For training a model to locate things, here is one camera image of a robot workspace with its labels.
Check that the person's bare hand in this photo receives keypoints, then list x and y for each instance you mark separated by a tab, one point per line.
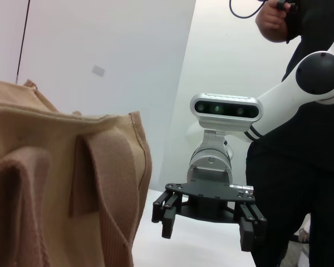
275	7

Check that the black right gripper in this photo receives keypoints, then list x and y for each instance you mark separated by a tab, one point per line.
208	200

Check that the person in black clothes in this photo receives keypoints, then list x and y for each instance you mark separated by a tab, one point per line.
295	172

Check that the grey wall sticker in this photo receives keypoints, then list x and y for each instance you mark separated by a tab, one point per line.
98	70

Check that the black handheld controller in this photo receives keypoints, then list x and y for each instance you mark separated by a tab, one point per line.
285	4

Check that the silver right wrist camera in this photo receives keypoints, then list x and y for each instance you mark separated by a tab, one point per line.
225	108

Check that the khaki canvas food bag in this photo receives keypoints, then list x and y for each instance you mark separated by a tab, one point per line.
58	167

